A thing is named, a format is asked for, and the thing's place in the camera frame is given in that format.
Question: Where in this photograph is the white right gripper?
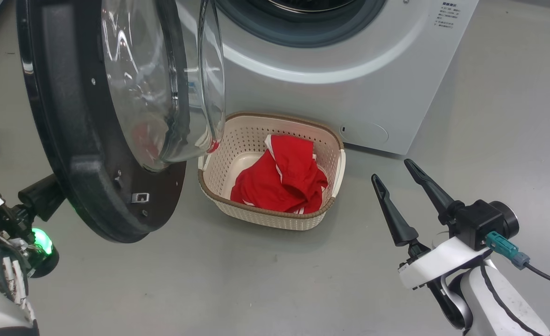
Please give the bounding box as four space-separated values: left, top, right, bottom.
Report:
371 158 491 291

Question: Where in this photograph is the round glass washing machine door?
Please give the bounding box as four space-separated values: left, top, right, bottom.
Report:
16 0 227 244

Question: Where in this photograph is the red garment with white trim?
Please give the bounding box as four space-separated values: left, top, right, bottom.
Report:
230 134 329 215

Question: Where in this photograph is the white washing machine body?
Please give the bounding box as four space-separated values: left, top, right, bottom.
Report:
176 0 480 156

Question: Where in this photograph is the cream perforated laundry basket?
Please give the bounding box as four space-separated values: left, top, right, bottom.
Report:
197 112 347 231

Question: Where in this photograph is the grey rubber door gasket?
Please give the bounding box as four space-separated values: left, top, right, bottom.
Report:
214 0 388 49

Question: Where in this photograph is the round white filter cover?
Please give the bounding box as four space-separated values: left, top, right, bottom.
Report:
339 122 389 145

